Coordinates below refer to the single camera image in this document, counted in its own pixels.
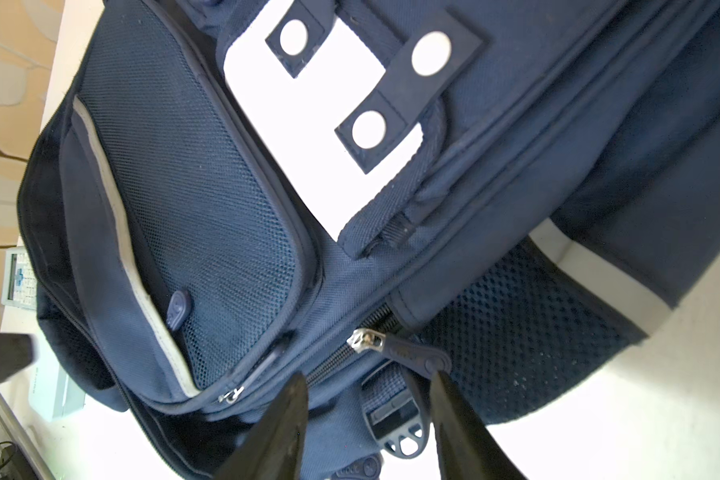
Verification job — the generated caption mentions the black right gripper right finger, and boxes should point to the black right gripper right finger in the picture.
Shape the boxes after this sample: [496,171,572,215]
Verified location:
[429,371,525,480]

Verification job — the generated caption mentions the navy blue student backpack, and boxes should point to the navy blue student backpack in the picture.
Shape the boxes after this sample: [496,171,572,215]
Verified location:
[17,1,720,479]

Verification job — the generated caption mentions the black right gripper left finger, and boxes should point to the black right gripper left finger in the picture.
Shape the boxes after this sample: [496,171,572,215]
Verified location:
[214,372,308,480]

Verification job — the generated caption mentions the mint green pencil case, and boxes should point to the mint green pencil case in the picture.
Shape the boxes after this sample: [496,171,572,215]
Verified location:
[28,336,86,422]

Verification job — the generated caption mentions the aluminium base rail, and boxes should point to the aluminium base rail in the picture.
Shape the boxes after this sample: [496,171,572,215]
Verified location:
[0,393,55,480]

